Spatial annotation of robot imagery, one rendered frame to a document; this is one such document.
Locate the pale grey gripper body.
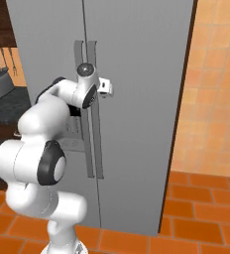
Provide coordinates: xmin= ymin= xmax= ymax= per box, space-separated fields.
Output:
xmin=58 ymin=115 xmax=87 ymax=154

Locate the grey fridge door with wide front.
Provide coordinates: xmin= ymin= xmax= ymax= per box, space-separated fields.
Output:
xmin=81 ymin=0 xmax=196 ymax=238

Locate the grey fridge door with narrow front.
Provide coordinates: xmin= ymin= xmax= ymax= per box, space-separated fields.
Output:
xmin=5 ymin=0 xmax=102 ymax=230

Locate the dark fridge side panel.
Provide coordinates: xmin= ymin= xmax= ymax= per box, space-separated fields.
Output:
xmin=157 ymin=0 xmax=199 ymax=236

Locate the dark wood base cupboard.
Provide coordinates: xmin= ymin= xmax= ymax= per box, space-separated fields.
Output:
xmin=0 ymin=121 xmax=24 ymax=192

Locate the dark hanging kitchen tool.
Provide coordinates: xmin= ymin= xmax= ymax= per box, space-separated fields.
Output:
xmin=8 ymin=46 xmax=18 ymax=78
xmin=0 ymin=46 xmax=8 ymax=71

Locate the grey fridge door handle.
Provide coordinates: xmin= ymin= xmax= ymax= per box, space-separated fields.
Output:
xmin=87 ymin=40 xmax=105 ymax=181
xmin=73 ymin=40 xmax=95 ymax=179

